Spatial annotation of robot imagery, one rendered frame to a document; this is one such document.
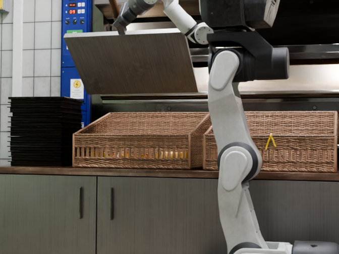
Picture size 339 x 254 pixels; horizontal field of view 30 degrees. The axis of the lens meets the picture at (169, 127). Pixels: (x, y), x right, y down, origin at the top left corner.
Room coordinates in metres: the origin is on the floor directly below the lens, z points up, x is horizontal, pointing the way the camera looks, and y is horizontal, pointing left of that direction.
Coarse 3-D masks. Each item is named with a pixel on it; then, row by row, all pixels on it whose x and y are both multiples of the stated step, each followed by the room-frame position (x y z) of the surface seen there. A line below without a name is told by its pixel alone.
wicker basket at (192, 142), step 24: (96, 120) 3.13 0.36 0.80; (120, 120) 3.29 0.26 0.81; (144, 120) 3.26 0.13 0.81; (168, 120) 3.22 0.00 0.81; (192, 120) 3.19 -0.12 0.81; (96, 144) 2.84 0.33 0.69; (120, 144) 2.82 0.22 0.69; (144, 144) 2.78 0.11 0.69; (168, 144) 2.76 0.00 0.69; (192, 144) 2.77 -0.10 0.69; (144, 168) 2.78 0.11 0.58; (168, 168) 2.75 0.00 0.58; (192, 168) 2.77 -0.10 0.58
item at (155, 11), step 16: (96, 0) 3.19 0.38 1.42; (128, 0) 3.15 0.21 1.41; (160, 0) 3.10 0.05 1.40; (192, 0) 3.07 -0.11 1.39; (288, 0) 3.01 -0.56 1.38; (304, 0) 2.99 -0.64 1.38; (320, 0) 2.98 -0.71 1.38; (336, 0) 2.97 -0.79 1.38; (112, 16) 3.33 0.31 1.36; (144, 16) 3.31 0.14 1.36; (160, 16) 3.30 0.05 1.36
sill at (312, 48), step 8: (192, 48) 3.21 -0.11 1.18; (200, 48) 3.20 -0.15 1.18; (208, 48) 3.19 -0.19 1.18; (216, 48) 3.18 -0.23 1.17; (288, 48) 3.09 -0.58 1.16; (296, 48) 3.08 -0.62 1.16; (304, 48) 3.07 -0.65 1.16; (312, 48) 3.06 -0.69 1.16; (320, 48) 3.05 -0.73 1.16; (328, 48) 3.04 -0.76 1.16; (336, 48) 3.03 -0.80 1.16
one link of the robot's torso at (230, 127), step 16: (224, 64) 2.19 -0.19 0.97; (224, 80) 2.19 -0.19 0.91; (208, 96) 2.22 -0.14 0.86; (224, 96) 2.20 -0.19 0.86; (240, 96) 2.34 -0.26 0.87; (224, 112) 2.23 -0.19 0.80; (240, 112) 2.22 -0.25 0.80; (224, 128) 2.23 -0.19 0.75; (240, 128) 2.22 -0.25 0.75; (224, 144) 2.23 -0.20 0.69; (240, 144) 2.20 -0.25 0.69; (256, 160) 2.19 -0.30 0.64
